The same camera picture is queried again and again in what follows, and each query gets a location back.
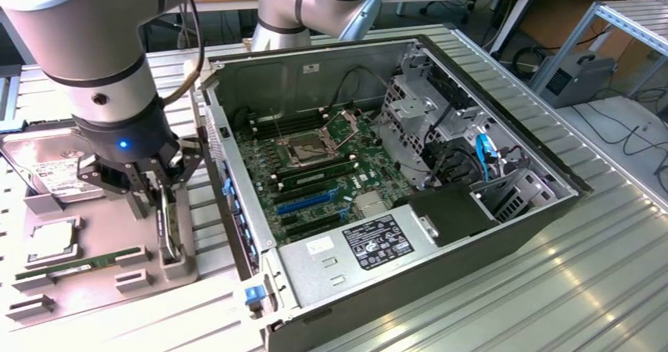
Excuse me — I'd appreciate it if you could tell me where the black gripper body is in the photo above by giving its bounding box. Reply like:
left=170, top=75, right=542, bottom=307
left=71, top=100, right=183, bottom=166

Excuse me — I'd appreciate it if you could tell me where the graphics card with black shroud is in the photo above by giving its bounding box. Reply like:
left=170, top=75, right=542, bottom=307
left=156, top=183, right=184, bottom=263

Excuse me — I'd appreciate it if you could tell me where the grey parts rack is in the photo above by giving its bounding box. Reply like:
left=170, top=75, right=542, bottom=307
left=3, top=136, right=203, bottom=333

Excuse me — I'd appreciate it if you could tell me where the silver hard disk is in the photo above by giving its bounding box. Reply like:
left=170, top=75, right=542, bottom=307
left=0, top=132, right=114, bottom=204

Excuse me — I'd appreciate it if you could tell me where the thin locking lever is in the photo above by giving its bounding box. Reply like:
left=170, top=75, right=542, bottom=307
left=270, top=107, right=287, bottom=142

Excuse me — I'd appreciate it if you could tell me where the silver CPU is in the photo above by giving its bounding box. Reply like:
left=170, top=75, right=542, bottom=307
left=28, top=223, right=78, bottom=261

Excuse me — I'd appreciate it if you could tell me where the CPU socket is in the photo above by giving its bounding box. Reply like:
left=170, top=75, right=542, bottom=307
left=282, top=132, right=340, bottom=169

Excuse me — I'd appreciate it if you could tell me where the dark RAM stick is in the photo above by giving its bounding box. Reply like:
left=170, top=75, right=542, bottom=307
left=274, top=160, right=359, bottom=191

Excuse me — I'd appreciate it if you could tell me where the green RAM stick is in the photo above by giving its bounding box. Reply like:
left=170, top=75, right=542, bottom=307
left=14, top=250, right=142, bottom=282

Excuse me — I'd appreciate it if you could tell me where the blue expansion slot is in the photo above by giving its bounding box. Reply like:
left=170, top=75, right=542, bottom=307
left=275, top=189, right=340, bottom=216

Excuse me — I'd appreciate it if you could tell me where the black expansion slot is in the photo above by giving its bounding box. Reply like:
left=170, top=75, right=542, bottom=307
left=284, top=210, right=342, bottom=239

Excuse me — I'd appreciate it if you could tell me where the metal socket cover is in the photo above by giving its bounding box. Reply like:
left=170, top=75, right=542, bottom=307
left=319, top=109, right=362, bottom=149

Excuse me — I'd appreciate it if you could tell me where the silver chipset heatsink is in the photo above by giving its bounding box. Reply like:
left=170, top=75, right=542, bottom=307
left=354, top=193, right=391, bottom=216

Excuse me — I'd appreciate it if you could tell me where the green motherboard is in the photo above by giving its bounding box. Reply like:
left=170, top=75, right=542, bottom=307
left=232, top=105, right=419, bottom=247

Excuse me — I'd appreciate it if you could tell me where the silver power supply unit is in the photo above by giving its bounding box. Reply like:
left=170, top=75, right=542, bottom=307
left=276, top=205, right=440, bottom=310

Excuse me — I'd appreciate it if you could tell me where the silver drive cage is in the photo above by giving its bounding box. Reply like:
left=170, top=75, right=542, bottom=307
left=376, top=42, right=503, bottom=192

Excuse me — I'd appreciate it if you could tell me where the black plastic shroud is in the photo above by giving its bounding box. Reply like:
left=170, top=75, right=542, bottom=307
left=394, top=181, right=503, bottom=250

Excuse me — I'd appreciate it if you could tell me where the black office chair base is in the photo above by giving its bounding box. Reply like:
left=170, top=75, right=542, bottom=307
left=396, top=0, right=476, bottom=16

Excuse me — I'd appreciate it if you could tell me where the open dark PC case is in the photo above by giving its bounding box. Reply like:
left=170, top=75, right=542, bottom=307
left=183, top=34, right=595, bottom=352

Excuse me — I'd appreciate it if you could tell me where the grey box appliance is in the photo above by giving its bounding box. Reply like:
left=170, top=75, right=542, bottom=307
left=542, top=50, right=620, bottom=109

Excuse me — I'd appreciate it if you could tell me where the black wire in case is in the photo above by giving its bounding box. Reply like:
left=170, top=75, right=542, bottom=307
left=332, top=66, right=392, bottom=113

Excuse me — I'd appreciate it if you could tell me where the blue wire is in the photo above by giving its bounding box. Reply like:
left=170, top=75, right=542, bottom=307
left=475, top=132, right=498, bottom=183

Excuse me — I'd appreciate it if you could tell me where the aluminium profile frame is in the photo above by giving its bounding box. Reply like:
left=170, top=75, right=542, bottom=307
left=530, top=0, right=668, bottom=95

